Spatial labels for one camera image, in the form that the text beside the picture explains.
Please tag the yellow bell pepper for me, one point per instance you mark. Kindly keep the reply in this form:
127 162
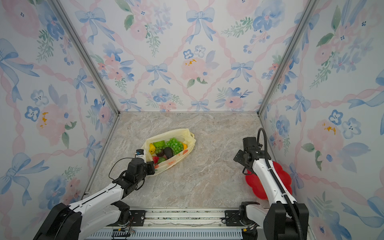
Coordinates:
152 149

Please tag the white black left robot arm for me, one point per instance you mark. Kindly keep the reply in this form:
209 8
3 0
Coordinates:
99 198

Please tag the green ribbed fruit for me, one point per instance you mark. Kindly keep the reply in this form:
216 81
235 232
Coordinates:
161 159

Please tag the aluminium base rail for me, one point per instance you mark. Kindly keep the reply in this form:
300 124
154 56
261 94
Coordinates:
229 218

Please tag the aluminium corner post left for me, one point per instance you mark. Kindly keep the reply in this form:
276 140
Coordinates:
86 58

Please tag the green bell pepper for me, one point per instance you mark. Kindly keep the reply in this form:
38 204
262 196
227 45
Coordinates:
159 144

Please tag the dark avocado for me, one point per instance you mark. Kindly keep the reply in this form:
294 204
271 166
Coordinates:
168 152

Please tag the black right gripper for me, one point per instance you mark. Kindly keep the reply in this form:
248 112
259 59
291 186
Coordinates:
239 157

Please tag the red flower-shaped plate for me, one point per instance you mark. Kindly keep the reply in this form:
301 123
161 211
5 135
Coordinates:
263 184

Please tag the green grape bunch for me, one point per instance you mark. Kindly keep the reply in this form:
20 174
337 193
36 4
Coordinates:
175 145

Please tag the red strawberry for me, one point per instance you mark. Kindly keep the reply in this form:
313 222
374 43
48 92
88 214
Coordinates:
155 160

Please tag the aluminium corner post right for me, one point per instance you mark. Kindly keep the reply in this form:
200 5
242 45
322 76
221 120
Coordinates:
291 47

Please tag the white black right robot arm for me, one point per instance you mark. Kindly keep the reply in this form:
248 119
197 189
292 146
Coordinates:
286 219

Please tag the aluminium corner post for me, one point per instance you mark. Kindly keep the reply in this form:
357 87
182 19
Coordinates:
291 47
86 58

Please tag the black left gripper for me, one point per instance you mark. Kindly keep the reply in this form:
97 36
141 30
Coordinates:
150 165

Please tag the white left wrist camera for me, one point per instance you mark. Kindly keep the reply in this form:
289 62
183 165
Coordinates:
140 153

